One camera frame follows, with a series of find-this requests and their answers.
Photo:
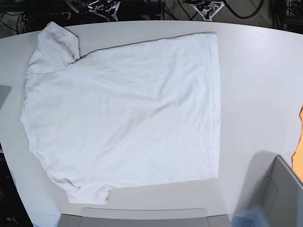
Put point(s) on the grey tray bottom edge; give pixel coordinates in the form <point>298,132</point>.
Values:
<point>93,217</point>

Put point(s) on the orange cloth right edge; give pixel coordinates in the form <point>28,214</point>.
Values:
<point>297,156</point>

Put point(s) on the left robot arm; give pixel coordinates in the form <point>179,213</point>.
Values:
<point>207,9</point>

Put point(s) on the grey cardboard box right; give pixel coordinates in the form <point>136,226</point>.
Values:
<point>277,200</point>

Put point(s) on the white T-shirt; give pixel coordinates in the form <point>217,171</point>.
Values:
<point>134,115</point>

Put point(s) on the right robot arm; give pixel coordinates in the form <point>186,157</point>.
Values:
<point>106,9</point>

